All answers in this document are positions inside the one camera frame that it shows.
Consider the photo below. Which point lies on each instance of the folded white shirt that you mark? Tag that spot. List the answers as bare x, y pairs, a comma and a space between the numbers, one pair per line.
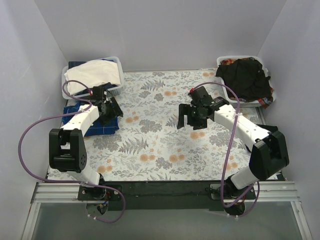
95, 73

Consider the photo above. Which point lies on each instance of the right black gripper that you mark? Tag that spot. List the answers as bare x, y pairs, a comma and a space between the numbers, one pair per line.
187, 114

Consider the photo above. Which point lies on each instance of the left white plastic basket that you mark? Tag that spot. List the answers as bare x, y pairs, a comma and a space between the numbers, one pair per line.
115, 90

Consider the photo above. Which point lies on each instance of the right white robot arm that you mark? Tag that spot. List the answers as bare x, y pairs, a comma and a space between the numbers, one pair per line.
266, 144

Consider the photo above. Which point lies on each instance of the black crumpled shirt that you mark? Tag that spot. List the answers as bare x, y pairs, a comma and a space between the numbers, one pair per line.
247, 77

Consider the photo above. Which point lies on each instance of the aluminium frame rail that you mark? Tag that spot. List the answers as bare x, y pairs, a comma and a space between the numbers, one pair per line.
270, 191

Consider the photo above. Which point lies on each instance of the folded black shirt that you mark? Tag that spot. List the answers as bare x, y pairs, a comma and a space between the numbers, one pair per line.
258, 133

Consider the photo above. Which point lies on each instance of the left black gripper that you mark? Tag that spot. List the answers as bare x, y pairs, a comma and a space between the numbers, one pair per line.
113, 110

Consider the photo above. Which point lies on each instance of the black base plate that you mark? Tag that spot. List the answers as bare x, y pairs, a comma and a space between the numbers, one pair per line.
169, 195

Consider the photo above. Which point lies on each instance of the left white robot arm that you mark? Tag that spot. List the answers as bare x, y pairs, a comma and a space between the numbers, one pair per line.
67, 151

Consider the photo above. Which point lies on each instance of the blue plaid long sleeve shirt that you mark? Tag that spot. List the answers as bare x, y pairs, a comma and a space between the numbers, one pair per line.
97, 128

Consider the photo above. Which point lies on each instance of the right white plastic basket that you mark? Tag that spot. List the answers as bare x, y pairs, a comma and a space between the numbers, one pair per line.
240, 102

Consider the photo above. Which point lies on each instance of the floral patterned table mat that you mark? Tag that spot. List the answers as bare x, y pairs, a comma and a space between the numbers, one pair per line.
149, 147

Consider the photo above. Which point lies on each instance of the white plastic basket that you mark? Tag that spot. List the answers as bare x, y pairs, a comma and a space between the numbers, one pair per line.
240, 102
115, 90

